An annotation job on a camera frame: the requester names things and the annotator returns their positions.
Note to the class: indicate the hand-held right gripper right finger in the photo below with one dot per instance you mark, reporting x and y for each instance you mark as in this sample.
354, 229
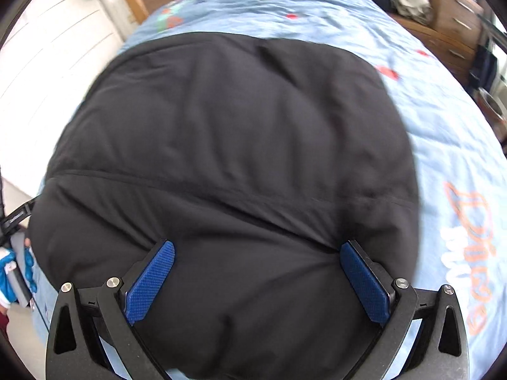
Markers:
366, 281

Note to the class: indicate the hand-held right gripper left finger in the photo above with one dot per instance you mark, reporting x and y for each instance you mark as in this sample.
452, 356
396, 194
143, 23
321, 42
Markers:
152, 281

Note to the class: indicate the black puffer jacket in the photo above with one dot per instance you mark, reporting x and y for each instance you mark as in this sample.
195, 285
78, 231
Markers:
237, 146

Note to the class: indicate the maroon clothing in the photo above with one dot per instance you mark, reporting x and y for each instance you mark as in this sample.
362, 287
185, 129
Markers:
3, 326

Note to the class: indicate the white wardrobe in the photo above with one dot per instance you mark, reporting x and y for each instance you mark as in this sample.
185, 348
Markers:
51, 67

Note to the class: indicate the bed with blue sheet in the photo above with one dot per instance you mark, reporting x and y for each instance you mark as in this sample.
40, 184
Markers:
439, 126

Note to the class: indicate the dark trash bin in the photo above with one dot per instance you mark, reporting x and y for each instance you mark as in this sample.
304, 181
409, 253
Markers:
495, 105

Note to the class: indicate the navy bag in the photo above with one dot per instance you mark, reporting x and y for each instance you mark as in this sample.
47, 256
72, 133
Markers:
485, 65

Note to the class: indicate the wooden drawer chest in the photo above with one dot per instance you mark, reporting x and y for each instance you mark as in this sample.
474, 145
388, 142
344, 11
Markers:
455, 19

